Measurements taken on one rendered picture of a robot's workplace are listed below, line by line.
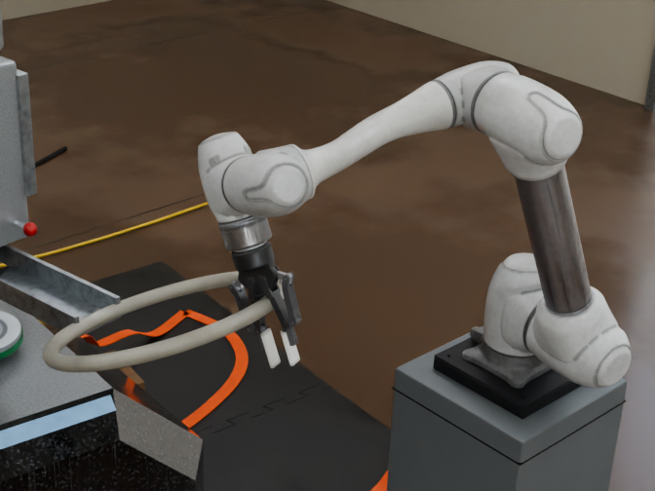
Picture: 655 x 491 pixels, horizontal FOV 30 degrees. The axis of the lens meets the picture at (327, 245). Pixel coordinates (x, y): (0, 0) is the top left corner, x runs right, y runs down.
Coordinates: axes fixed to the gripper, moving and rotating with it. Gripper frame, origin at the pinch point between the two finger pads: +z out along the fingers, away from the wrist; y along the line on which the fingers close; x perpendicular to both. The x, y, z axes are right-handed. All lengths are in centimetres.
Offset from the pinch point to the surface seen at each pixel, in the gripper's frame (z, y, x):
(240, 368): 59, 122, -160
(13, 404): 7, 75, -6
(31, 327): -2, 90, -34
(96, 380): 10, 65, -22
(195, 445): 36, 58, -41
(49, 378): 6, 75, -18
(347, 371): 71, 91, -180
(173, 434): 29, 59, -35
